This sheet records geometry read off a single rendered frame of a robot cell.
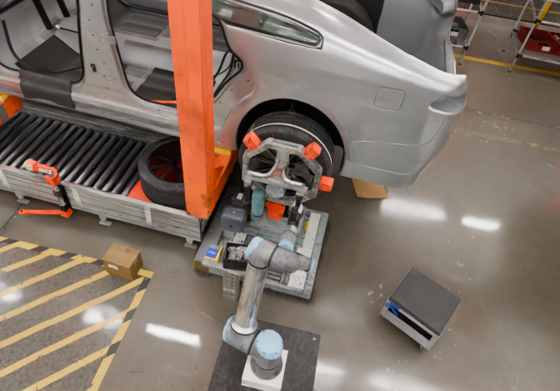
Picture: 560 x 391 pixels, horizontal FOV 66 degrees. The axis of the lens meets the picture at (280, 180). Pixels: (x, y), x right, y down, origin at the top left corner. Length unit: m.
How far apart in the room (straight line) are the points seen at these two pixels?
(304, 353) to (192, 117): 1.59
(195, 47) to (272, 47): 0.64
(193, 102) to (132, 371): 1.78
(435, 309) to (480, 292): 0.77
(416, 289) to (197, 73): 2.07
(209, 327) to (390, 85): 2.03
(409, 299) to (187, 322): 1.56
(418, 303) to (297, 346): 0.89
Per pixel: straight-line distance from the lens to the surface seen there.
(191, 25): 2.22
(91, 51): 3.38
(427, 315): 3.20
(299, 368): 2.86
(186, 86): 2.41
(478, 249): 4.20
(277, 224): 3.50
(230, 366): 2.84
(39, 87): 3.86
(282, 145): 2.80
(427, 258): 3.93
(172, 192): 3.38
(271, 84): 2.86
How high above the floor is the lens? 2.95
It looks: 45 degrees down
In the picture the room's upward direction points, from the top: 8 degrees clockwise
